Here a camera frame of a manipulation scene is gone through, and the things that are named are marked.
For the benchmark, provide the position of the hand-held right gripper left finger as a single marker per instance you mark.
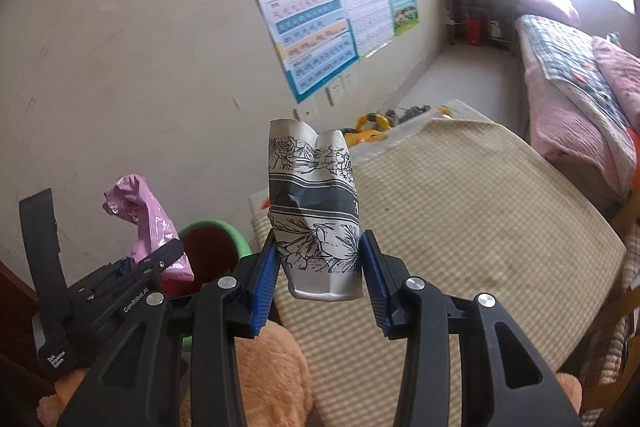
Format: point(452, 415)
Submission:
point(267, 287)

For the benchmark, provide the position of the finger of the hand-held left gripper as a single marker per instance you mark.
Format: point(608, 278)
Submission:
point(162, 259)
point(123, 266)

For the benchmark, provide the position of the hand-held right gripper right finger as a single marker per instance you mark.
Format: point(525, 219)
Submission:
point(372, 287)

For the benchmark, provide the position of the pink snack wrapper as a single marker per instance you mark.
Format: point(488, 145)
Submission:
point(145, 217)

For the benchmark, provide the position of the green trash bin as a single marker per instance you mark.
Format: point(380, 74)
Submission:
point(215, 227)

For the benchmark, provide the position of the floral print paper cup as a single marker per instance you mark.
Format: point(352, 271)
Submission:
point(315, 217)

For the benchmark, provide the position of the dark brown furniture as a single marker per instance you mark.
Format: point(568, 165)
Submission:
point(15, 287)

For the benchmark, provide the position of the brown teddy bear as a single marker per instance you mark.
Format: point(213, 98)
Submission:
point(270, 372)

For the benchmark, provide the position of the yellow orange toy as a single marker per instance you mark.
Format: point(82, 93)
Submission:
point(367, 138)

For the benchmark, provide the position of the yellow black toy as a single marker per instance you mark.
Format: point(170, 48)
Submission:
point(372, 121)

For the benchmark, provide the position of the light pink bedsheet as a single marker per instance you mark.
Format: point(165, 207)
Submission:
point(555, 127)

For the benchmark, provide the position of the red box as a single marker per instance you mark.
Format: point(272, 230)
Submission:
point(474, 32)

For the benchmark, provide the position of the small white bag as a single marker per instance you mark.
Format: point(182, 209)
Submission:
point(495, 29)

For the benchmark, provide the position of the pink blanket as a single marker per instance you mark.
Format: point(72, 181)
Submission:
point(622, 77)

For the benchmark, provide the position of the pink pillow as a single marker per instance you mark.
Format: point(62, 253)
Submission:
point(547, 2)

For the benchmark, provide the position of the small green toy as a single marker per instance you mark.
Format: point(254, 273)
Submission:
point(612, 38)

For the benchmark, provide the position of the white wall socket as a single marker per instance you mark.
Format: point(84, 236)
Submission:
point(348, 83)
point(334, 94)
point(305, 112)

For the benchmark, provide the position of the blue alphabet wall poster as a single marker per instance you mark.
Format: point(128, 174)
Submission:
point(300, 17)

